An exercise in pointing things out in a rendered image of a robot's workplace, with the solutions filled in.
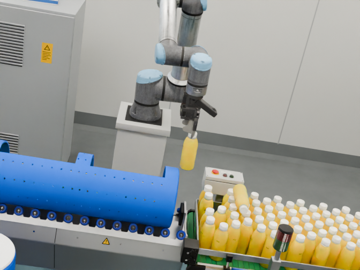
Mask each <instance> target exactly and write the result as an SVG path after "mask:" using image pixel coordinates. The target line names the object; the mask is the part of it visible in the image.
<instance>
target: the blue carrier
mask: <svg viewBox="0 0 360 270"><path fill-rule="evenodd" d="M22 163H23V164H22ZM86 173H87V174H86ZM4 178H5V179H4ZM14 179H15V180H14ZM24 181H25V182H24ZM33 182H34V183H33ZM178 184H179V169H178V168H175V167H169V166H165V168H164V172H163V177H158V176H151V175H144V174H138V173H133V172H127V171H120V170H113V169H107V168H100V167H94V154H87V153H81V152H80V153H79V154H78V156H77V159H76V163H69V162H63V161H56V160H49V159H43V158H38V157H31V156H25V155H18V154H11V153H10V148H9V143H8V141H6V140H0V203H4V204H10V205H17V206H24V207H31V208H38V209H45V210H50V211H57V212H63V213H70V214H78V215H85V216H91V217H96V218H103V219H110V220H117V221H124V222H131V223H138V224H145V225H149V226H156V227H163V228H170V226H171V224H172V221H173V217H174V211H175V206H176V200H177V192H178ZM63 187H64V188H63ZM72 188H73V189H72ZM79 189H80V190H79ZM87 190H88V192H87ZM97 192H98V193H97ZM125 196H126V197H125ZM135 198H136V199H135ZM144 199H146V200H144ZM154 201H155V202H154Z"/></svg>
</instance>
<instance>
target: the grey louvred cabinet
mask: <svg viewBox="0 0 360 270"><path fill-rule="evenodd" d="M85 7H86V0H59V1H58V5H50V4H43V3H36V2H28V1H23V0H0V140H6V141H8V143H9V148H10V153H11V154H18V155H25V156H31V157H36V158H43V159H49V160H56V161H63V162H68V160H69V156H70V153H71V143H72V132H73V122H74V112H75V106H76V96H77V85H78V75H79V64H80V54H81V44H82V38H83V28H84V17H85Z"/></svg>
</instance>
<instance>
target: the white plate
mask: <svg viewBox="0 0 360 270"><path fill-rule="evenodd" d="M14 255H15V247H14V245H13V243H12V241H11V240H10V239H9V238H7V237H6V236H4V235H3V234H0V270H3V269H5V268H6V267H8V265H9V264H10V263H11V262H12V261H13V259H14Z"/></svg>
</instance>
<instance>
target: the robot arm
mask: <svg viewBox="0 0 360 270"><path fill-rule="evenodd" d="M157 5H158V7H159V8H160V16H159V43H157V44H156V46H155V55H154V57H155V62H156V64H161V65H171V66H172V71H170V72H169V73H168V76H163V73H162V72H160V71H159V70H155V69H145V70H142V71H140V72H139V73H138V75H137V79H136V90H135V95H134V102H133V104H132V106H131V108H130V115H131V116H132V117H133V118H135V119H138V120H140V121H156V120H158V119H159V118H160V117H161V110H160V106H159V101H166V102H176V103H181V106H180V117H181V119H184V120H183V121H182V124H184V125H186V126H184V127H183V131H185V132H187V133H190V134H191V138H190V139H192V138H193V137H194V135H195V133H196V129H197V125H198V119H199V116H200V109H201V108H202V109H203V110H204V111H205V112H207V113H208V114H209V115H211V116H212V117H215V116H216V115H217V111H216V109H215V108H213V107H212V106H211V105H210V104H208V103H207V102H206V101H204V100H203V99H202V98H203V96H204V95H206V92H207V86H208V81H209V75H210V71H211V67H212V58H211V57H210V56H209V55H208V53H207V51H206V49H205V48H204V47H202V46H199V45H196V44H197V38H198V33H199V28H200V22H201V17H202V14H203V11H206V10H207V0H157ZM177 8H182V13H181V19H180V23H179V29H178V35H177Z"/></svg>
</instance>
